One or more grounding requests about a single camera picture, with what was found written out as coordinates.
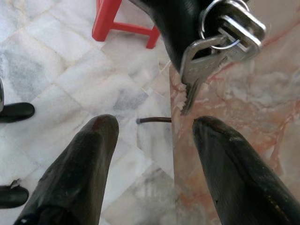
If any black robot foot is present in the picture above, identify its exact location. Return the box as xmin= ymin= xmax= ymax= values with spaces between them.
xmin=0 ymin=180 xmax=30 ymax=210
xmin=0 ymin=102 xmax=36 ymax=124

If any marble pattern folding table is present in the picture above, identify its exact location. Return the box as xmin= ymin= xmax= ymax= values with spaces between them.
xmin=136 ymin=0 xmax=300 ymax=225

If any black robot left foot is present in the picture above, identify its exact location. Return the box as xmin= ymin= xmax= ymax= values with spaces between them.
xmin=0 ymin=102 xmax=36 ymax=124

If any black robot right foot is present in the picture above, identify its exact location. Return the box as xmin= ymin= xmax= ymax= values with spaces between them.
xmin=0 ymin=180 xmax=30 ymax=210

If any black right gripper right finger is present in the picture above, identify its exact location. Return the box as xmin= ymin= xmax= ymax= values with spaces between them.
xmin=192 ymin=116 xmax=300 ymax=225

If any red plastic stool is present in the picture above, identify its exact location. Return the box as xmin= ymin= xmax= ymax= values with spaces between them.
xmin=91 ymin=0 xmax=162 ymax=49

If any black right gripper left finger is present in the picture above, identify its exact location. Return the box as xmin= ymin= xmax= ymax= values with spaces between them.
xmin=14 ymin=114 xmax=120 ymax=225

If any silver key bunch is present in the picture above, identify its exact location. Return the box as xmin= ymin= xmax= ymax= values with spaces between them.
xmin=179 ymin=0 xmax=268 ymax=116

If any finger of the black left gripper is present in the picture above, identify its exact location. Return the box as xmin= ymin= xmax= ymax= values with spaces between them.
xmin=130 ymin=0 xmax=213 ymax=75

